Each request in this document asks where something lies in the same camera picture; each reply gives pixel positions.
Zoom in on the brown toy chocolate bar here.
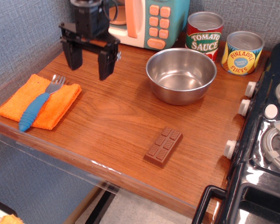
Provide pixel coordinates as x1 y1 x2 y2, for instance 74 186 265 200
144 127 183 168

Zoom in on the red tomato sauce can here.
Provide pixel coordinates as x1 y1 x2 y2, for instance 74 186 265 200
185 11 224 61

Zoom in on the toy microwave teal and white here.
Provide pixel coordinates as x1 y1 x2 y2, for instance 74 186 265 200
109 0 190 50

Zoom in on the blue handled fork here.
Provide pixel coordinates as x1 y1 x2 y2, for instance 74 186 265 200
19 75 66 132

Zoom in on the stainless steel bowl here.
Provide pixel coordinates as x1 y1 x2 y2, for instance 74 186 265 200
146 48 217 105

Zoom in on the yellow pineapple slices can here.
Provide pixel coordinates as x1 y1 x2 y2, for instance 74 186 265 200
221 31 265 76

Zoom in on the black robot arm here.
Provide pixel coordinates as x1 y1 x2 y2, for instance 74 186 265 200
59 0 120 81

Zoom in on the black toy stove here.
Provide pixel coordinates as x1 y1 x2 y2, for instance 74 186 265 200
214 43 280 224

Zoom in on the orange object at corner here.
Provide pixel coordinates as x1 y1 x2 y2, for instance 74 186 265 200
0 215 24 224

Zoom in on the white stove knob top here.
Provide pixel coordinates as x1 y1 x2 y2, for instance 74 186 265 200
245 82 257 98

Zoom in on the white stove knob middle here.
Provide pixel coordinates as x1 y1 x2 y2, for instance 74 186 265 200
238 99 251 117

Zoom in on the black oven door handle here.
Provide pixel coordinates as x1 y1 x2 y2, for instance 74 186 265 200
192 185 227 224

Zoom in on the white stove knob bottom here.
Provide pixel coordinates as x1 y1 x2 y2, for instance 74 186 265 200
224 140 237 160

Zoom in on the white stove knob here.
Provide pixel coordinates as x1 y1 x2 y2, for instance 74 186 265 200
224 140 237 160
238 99 251 117
245 82 257 98

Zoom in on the orange folded cloth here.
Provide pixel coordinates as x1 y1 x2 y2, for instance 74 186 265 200
0 74 82 132

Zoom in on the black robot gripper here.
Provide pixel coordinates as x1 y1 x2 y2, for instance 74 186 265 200
59 3 120 81

